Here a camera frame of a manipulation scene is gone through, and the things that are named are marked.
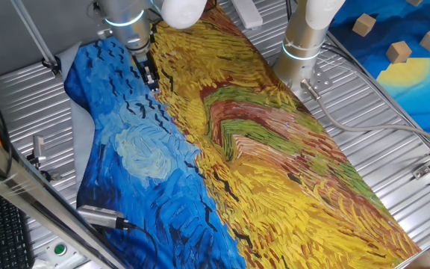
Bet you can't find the metal frame beam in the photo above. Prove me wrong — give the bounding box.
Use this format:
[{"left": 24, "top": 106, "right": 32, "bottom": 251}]
[{"left": 0, "top": 123, "right": 127, "bottom": 269}]

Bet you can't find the black camera cable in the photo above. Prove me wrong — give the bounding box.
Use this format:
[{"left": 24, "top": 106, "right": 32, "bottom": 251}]
[{"left": 125, "top": 223, "right": 161, "bottom": 269}]

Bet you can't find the black keyboard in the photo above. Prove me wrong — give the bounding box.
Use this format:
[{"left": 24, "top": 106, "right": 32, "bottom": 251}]
[{"left": 0, "top": 181, "right": 35, "bottom": 269}]

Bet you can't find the grey box with green button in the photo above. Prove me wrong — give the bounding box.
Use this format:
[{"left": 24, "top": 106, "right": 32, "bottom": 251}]
[{"left": 35, "top": 241, "right": 89, "bottom": 269}]

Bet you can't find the silver cylindrical camera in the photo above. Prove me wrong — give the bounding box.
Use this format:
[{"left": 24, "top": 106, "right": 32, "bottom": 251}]
[{"left": 76, "top": 204, "right": 136, "bottom": 230}]

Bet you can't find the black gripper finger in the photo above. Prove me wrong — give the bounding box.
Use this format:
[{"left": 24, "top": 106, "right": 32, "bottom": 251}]
[
  {"left": 141, "top": 66, "right": 154, "bottom": 90},
  {"left": 150, "top": 65, "right": 161, "bottom": 93}
]

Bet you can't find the thick grey cable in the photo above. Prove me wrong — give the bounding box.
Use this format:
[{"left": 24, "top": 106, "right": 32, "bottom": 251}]
[{"left": 299, "top": 78, "right": 430, "bottom": 149}]

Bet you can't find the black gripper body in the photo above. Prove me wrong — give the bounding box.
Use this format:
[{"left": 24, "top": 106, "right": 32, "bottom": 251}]
[{"left": 131, "top": 51, "right": 157, "bottom": 76}]

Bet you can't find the painted wheatfield cloth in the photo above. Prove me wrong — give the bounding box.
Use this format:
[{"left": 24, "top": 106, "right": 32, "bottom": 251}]
[{"left": 63, "top": 0, "right": 423, "bottom": 269}]

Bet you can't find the blue cloth with yellow sun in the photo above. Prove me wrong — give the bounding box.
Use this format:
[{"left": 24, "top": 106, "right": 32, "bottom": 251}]
[{"left": 328, "top": 0, "right": 430, "bottom": 134}]

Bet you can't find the white power strip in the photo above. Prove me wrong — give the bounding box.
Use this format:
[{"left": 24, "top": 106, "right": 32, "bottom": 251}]
[{"left": 230, "top": 0, "right": 264, "bottom": 31}]

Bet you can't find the thin metal rod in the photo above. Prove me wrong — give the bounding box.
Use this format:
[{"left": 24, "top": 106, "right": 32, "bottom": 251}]
[{"left": 9, "top": 0, "right": 62, "bottom": 78}]

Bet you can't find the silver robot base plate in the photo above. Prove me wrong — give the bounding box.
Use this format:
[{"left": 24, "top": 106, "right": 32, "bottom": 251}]
[{"left": 292, "top": 68, "right": 334, "bottom": 101}]

